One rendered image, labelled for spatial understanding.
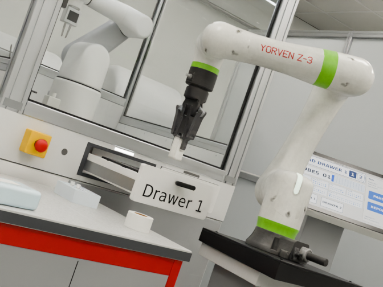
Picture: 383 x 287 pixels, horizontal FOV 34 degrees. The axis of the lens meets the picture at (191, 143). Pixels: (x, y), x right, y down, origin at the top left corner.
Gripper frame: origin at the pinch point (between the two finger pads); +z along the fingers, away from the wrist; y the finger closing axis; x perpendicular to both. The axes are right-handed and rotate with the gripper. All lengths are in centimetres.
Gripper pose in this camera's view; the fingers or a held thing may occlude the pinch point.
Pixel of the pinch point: (177, 148)
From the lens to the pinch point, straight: 199.5
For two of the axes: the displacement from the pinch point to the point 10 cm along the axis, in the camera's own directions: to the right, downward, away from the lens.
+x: 7.2, 2.7, 6.4
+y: 6.1, 1.8, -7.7
